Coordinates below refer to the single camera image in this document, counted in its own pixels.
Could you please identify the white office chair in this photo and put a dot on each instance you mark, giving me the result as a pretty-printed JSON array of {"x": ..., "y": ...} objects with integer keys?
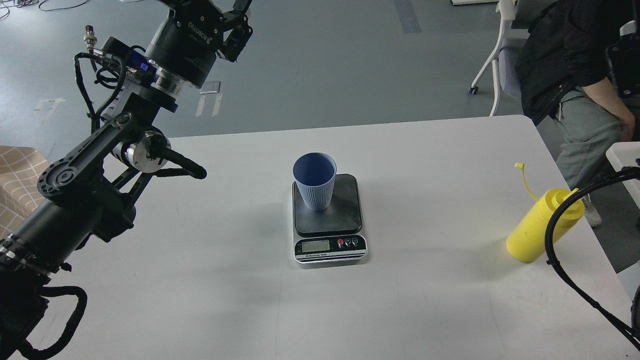
[{"x": 502, "y": 59}]

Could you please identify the blue ribbed plastic cup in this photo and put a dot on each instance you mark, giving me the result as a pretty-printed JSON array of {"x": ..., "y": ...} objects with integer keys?
[{"x": 315, "y": 174}]

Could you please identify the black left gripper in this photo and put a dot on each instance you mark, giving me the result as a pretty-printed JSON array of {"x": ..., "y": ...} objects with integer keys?
[{"x": 195, "y": 34}]

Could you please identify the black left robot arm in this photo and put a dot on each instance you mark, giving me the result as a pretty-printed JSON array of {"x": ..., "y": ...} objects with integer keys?
[{"x": 92, "y": 191}]

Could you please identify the yellow squeeze seasoning bottle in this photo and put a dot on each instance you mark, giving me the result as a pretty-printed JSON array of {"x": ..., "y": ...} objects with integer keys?
[{"x": 527, "y": 242}]

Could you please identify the grey floor plate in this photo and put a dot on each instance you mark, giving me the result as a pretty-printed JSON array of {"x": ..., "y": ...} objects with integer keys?
[{"x": 210, "y": 87}]

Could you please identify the beige checkered cloth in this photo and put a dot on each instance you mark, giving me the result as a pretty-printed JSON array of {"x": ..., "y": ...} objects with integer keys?
[{"x": 20, "y": 168}]

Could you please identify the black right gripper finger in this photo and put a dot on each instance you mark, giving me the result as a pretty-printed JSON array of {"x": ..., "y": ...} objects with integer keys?
[{"x": 623, "y": 59}]

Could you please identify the person in black shirt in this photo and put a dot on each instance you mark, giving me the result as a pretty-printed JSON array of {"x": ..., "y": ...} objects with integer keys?
[{"x": 563, "y": 74}]

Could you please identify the black digital kitchen scale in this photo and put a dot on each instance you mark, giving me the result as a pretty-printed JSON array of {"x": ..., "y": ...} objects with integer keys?
[{"x": 335, "y": 235}]

